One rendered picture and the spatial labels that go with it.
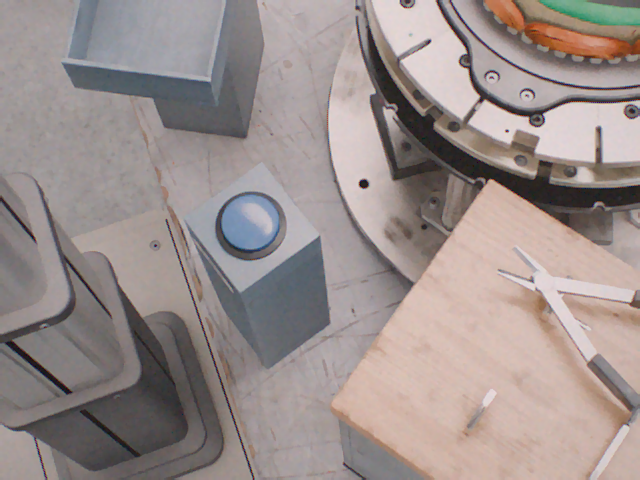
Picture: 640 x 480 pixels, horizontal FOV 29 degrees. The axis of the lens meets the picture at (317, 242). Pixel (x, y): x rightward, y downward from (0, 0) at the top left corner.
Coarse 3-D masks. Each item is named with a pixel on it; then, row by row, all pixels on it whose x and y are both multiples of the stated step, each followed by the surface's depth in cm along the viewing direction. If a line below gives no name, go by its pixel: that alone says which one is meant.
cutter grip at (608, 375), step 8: (592, 360) 77; (600, 360) 77; (592, 368) 78; (600, 368) 77; (608, 368) 77; (600, 376) 77; (608, 376) 77; (616, 376) 77; (608, 384) 77; (616, 384) 76; (624, 384) 76; (616, 392) 77; (624, 392) 76; (632, 392) 76; (624, 400) 77; (632, 400) 76; (632, 408) 76
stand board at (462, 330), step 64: (512, 192) 84; (448, 256) 83; (512, 256) 82; (576, 256) 82; (448, 320) 81; (512, 320) 81; (384, 384) 80; (448, 384) 80; (512, 384) 80; (576, 384) 80; (384, 448) 80; (448, 448) 79; (512, 448) 78; (576, 448) 78
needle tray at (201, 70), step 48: (96, 0) 93; (144, 0) 94; (192, 0) 94; (240, 0) 103; (96, 48) 93; (144, 48) 93; (192, 48) 92; (240, 48) 106; (144, 96) 92; (192, 96) 90; (240, 96) 110
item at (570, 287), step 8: (560, 280) 79; (568, 280) 79; (552, 288) 79; (560, 288) 79; (568, 288) 79; (576, 288) 79; (584, 288) 79; (592, 288) 79; (600, 288) 79; (608, 288) 79; (616, 288) 79; (584, 296) 79; (592, 296) 79; (600, 296) 79; (608, 296) 79; (616, 296) 79; (624, 296) 79; (632, 296) 79
